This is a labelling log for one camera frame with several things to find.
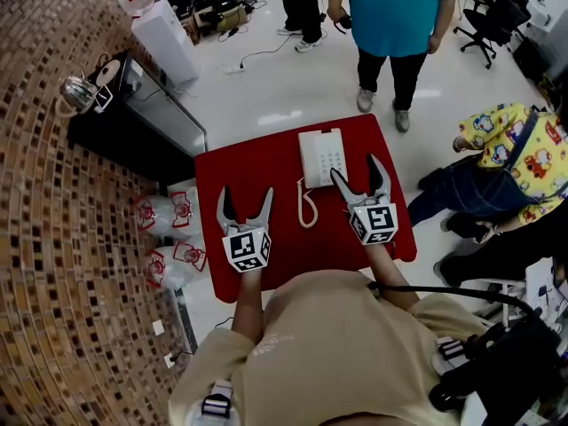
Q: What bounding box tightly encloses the small white device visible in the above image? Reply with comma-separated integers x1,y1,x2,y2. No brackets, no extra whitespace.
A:
93,84,114,114

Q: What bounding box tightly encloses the white harness strap buckle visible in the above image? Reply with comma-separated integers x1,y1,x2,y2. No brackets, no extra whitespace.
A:
432,337,469,375
201,381,235,422

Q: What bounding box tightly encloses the white water dispenser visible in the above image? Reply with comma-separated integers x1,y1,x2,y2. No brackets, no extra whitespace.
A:
130,0,201,91

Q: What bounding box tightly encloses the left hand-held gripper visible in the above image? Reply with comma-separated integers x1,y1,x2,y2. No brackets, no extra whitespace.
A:
216,185,275,275

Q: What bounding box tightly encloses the black floor cable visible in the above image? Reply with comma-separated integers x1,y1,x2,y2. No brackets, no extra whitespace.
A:
239,32,296,68

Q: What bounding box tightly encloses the black glass-fronted cabinet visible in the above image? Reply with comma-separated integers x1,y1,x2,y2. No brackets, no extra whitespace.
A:
66,51,209,186

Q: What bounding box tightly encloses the black office chair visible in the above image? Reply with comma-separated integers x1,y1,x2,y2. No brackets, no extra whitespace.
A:
453,0,532,70

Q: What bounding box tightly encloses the black cable on shoulder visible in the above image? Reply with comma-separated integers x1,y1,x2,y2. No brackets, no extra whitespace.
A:
367,280,539,317

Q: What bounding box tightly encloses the white plastic bags red print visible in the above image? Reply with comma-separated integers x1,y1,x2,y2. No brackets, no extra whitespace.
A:
144,246,193,290

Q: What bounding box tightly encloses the round wooden tray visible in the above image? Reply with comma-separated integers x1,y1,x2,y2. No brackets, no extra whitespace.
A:
96,58,122,84

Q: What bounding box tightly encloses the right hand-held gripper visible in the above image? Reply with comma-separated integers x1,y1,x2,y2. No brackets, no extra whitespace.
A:
328,153,399,247

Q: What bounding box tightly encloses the white telephone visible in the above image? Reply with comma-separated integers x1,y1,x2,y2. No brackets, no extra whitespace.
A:
297,127,348,190

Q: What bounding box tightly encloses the olive green bag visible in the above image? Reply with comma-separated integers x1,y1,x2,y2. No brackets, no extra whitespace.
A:
216,5,249,33

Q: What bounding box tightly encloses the red cloth-covered table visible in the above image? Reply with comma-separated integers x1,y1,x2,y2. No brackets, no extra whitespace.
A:
193,113,418,304

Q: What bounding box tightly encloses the person's left forearm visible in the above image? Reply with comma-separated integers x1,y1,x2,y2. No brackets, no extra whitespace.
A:
231,269,265,343

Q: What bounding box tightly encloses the person's beige shirt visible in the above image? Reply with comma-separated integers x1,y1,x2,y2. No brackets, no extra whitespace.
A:
168,269,489,426

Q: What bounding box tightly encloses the silver kettle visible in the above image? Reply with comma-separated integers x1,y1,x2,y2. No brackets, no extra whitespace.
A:
59,74,99,116

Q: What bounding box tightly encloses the white metal shelf rack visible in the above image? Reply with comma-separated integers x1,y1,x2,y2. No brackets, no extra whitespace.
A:
472,255,568,332

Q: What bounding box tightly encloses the black socket cable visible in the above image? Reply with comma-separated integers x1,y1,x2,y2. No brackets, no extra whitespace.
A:
170,315,234,359

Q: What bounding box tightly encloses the person's right forearm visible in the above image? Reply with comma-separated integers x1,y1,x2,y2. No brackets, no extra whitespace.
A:
365,241,421,312

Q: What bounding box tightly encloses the black backpack unit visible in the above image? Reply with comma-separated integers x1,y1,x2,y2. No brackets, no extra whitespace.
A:
427,312,565,422

